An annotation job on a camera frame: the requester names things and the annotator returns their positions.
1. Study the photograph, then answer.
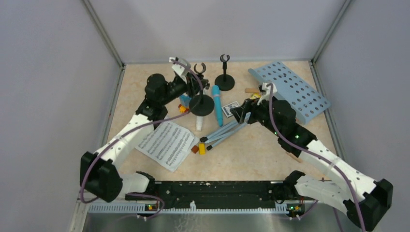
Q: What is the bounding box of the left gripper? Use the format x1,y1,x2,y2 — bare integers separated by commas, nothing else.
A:
160,71,208,105

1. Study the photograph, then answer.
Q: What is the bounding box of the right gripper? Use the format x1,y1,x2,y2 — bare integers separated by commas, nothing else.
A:
230,94,283,137

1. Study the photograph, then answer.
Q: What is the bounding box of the black stand of white microphone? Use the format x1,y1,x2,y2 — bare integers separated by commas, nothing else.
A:
189,62,214,116

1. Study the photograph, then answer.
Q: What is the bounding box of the blue microphone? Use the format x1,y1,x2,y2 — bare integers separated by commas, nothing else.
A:
211,85,223,127

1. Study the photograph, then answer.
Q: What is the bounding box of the black stand of blue microphone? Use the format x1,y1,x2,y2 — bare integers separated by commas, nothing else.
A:
214,54,235,91

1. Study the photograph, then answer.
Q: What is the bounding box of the white microphone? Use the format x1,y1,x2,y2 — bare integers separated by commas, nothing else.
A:
196,116,204,131

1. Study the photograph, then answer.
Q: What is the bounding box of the sheet music page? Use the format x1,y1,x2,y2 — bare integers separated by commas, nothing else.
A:
135,121,199,172

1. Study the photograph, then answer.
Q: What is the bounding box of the light blue music stand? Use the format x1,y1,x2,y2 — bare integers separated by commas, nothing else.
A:
200,62,331,156

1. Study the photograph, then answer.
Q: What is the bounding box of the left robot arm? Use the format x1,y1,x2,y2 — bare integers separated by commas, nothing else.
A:
80,73,209,203

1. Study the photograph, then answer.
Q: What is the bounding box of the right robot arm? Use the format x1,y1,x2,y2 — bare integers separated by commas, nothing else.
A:
230,99,393,232

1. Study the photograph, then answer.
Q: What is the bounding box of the blue playing card deck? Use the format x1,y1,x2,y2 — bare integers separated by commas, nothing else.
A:
222,101,239,118

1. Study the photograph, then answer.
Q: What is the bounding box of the yellow owl toy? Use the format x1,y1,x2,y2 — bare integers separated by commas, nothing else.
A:
250,93,261,101

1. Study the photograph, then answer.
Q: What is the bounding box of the blue toy train block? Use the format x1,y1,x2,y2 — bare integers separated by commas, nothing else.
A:
178,94,191,114

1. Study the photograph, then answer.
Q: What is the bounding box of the wooden block near left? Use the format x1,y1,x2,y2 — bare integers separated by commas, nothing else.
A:
245,88,260,94

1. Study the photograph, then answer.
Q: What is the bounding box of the yellow wooden block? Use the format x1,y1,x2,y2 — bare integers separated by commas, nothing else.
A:
198,143,206,155

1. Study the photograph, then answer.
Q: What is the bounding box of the brown wooden cylinder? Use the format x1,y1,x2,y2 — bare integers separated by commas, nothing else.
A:
191,145,199,154

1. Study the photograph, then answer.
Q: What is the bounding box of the tan wooden block right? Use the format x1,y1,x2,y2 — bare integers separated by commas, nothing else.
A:
286,152,303,163

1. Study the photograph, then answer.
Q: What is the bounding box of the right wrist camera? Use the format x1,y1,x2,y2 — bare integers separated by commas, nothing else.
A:
257,82,278,105

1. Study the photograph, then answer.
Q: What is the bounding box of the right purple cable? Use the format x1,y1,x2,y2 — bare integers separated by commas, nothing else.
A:
267,84,367,232

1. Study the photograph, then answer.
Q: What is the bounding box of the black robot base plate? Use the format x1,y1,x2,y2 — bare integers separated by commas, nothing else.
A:
125,181,307,209

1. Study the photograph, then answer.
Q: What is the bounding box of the aluminium frame rail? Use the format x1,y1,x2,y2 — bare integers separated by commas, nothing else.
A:
69,0,129,232

